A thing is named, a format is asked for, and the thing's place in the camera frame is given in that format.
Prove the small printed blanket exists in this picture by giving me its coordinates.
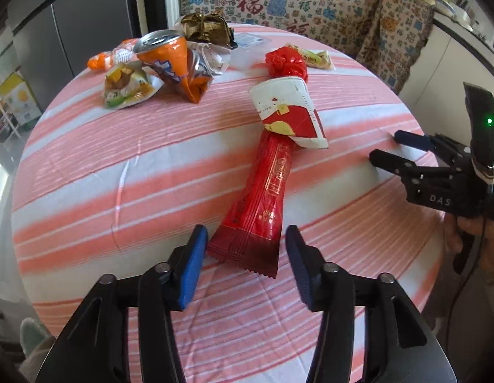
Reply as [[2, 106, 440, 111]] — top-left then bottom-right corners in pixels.
[[356, 0, 437, 94]]

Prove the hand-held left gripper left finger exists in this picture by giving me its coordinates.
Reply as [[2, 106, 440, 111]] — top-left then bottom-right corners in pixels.
[[35, 224, 209, 383]]

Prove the long red snack wrapper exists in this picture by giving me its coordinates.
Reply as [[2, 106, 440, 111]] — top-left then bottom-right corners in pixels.
[[207, 130, 293, 280]]

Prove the crumpled red wrapper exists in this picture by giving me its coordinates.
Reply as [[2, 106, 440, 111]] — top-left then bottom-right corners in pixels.
[[265, 47, 309, 82]]

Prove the grey green slipper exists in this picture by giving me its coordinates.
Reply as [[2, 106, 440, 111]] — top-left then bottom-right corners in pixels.
[[19, 317, 56, 362]]

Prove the black cable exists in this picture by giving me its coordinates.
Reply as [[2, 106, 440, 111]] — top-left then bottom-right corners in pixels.
[[445, 223, 489, 330]]

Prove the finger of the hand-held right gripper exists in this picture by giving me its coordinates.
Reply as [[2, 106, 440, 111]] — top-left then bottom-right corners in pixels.
[[369, 148, 443, 186], [394, 130, 471, 157]]

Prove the green yellow snack packet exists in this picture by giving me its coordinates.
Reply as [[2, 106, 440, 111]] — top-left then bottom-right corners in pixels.
[[103, 62, 165, 110]]

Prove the crushed white red paper cup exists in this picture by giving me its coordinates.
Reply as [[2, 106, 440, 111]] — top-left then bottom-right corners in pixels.
[[248, 77, 329, 150]]

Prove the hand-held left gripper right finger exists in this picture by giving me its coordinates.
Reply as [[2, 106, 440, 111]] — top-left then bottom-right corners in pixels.
[[285, 224, 457, 383]]

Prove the cream candy wrapper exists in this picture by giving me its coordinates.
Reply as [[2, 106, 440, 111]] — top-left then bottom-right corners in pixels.
[[285, 43, 335, 71]]

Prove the crushed orange soda can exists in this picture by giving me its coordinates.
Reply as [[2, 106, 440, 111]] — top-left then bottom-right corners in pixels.
[[133, 30, 216, 104]]

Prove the metal storage rack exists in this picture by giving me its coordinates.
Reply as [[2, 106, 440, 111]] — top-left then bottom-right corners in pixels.
[[0, 84, 16, 144]]

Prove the white kitchen counter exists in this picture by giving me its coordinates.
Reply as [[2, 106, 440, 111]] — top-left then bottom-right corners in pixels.
[[399, 8, 494, 136]]

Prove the grey refrigerator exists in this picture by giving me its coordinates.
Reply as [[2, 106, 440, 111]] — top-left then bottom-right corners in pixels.
[[3, 0, 170, 100]]

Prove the person's right hand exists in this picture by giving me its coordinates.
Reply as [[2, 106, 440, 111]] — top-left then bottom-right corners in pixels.
[[444, 217, 494, 286]]

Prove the orange white snack packet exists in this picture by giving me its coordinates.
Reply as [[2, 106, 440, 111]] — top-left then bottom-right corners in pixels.
[[87, 38, 141, 71]]

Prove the stack of dishes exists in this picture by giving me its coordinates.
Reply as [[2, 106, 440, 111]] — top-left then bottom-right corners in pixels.
[[410, 0, 475, 33]]

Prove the pink white striped tablecloth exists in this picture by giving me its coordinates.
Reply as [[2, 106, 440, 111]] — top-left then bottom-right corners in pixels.
[[11, 22, 447, 383]]

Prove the clear plastic box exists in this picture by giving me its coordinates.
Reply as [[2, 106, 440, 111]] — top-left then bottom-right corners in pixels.
[[231, 34, 273, 50]]

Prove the gold brown wrapper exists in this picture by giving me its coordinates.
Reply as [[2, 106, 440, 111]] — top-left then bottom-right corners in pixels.
[[180, 12, 236, 50]]

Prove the crumpled printed paper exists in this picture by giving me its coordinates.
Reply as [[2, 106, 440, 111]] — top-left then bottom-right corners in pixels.
[[193, 46, 232, 76]]

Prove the yellow cardboard box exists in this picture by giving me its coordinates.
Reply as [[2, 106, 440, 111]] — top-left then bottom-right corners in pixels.
[[0, 74, 42, 128]]

